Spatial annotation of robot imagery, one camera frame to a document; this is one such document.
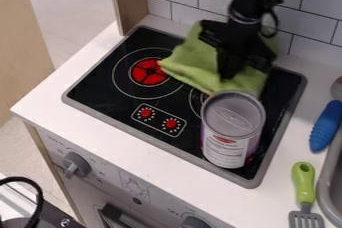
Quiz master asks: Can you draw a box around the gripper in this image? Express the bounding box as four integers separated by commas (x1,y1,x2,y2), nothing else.
196,17,278,82

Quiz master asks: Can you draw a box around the green cloth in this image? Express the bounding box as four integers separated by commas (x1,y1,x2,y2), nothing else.
156,21,278,99

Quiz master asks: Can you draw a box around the silver can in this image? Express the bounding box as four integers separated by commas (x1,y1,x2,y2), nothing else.
199,89,268,170

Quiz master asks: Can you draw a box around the tap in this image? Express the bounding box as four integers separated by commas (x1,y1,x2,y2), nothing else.
329,75,342,102

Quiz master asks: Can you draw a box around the blue tool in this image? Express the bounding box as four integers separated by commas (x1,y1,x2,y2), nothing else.
308,99,342,154

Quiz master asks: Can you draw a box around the green spatula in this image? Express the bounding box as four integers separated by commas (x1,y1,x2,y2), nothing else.
287,161,328,228

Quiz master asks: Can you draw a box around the toy stove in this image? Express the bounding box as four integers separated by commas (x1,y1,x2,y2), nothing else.
60,24,310,190

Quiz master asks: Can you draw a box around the toy sink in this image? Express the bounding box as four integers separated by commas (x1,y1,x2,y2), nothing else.
315,137,342,228

